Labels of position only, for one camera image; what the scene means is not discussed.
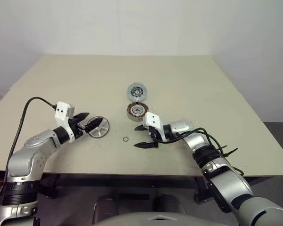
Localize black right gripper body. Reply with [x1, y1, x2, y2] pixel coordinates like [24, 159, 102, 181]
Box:
[144, 125, 161, 148]

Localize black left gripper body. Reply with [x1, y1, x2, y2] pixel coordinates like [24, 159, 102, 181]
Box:
[69, 117, 89, 140]

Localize silver spoked rotor disc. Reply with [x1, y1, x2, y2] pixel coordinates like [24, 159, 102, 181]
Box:
[86, 115, 111, 139]

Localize round grey motor housing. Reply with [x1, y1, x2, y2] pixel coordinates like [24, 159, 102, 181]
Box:
[127, 82, 148, 103]

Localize dark rounded shape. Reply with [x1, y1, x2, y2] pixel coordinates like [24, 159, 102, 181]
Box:
[93, 196, 120, 224]

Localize grey robot torso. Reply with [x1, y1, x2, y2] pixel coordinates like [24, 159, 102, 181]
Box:
[100, 206, 241, 226]

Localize black zip tie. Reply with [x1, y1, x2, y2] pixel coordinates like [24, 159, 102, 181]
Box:
[218, 145, 239, 158]

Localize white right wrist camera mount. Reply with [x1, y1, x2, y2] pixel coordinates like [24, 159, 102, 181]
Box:
[142, 112, 171, 143]

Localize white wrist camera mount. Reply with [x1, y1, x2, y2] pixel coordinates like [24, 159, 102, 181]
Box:
[142, 112, 171, 143]
[54, 101, 76, 144]

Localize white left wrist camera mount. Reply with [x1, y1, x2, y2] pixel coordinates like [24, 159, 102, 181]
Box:
[54, 101, 76, 144]

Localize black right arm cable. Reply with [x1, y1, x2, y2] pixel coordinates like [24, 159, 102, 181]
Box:
[152, 127, 245, 176]

